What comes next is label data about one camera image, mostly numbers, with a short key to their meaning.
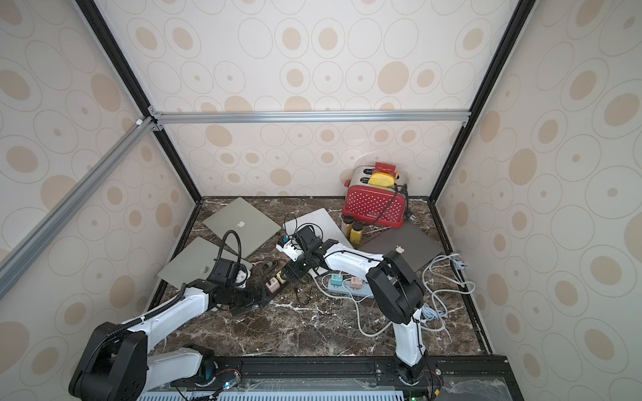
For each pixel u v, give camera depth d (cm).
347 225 100
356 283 85
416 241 106
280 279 86
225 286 69
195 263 100
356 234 98
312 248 71
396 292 50
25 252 53
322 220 116
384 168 102
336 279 85
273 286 85
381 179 98
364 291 87
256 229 110
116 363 41
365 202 103
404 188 103
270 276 94
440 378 72
